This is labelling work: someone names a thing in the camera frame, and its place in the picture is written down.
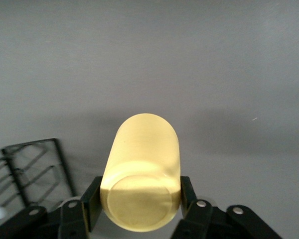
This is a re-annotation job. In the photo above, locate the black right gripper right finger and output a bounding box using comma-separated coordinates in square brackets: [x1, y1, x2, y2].
[170, 176, 283, 239]

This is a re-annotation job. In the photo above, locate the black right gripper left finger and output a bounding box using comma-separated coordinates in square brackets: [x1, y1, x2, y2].
[0, 176, 107, 239]

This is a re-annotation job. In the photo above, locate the black wire cup holder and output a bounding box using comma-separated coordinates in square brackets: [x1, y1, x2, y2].
[0, 138, 76, 221]

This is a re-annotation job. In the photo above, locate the yellow plastic cup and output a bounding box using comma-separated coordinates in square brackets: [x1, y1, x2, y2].
[99, 113, 181, 234]

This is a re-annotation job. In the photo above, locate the dark grey table mat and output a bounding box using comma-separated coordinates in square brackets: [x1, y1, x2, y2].
[0, 0, 299, 239]

